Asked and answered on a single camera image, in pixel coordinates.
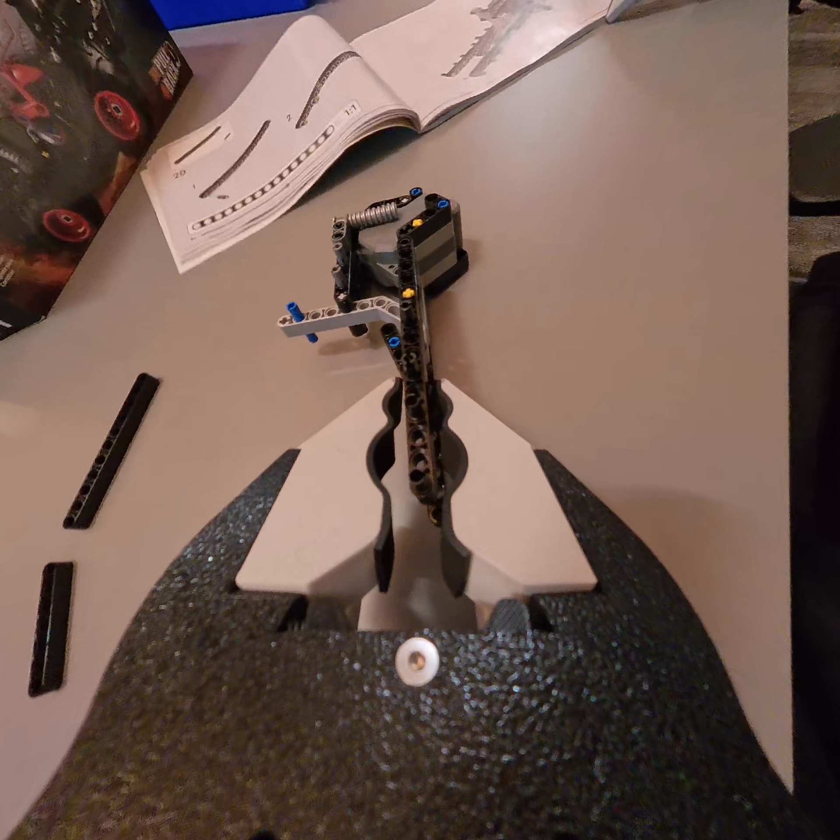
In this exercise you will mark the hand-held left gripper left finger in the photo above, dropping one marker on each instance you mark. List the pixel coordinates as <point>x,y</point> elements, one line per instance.
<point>315,518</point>

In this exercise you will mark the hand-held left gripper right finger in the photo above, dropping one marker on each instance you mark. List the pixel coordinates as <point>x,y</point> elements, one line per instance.
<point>525,525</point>

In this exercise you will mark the black toy brick model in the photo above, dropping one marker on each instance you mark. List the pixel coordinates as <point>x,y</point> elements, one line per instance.
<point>412,367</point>

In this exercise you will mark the long black toy beam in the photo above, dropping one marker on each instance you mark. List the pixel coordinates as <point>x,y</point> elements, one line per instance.
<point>111,453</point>

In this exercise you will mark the short black toy beam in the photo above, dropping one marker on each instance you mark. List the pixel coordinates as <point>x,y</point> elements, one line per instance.
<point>51,630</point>

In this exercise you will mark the dark toy set box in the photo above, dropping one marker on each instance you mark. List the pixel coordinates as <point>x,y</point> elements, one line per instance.
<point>65,197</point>

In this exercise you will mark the open instruction booklet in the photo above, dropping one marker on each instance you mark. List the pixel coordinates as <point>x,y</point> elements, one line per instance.
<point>275,98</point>

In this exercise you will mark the blue storage bin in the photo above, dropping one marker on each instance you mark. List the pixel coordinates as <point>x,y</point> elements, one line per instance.
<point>229,10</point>

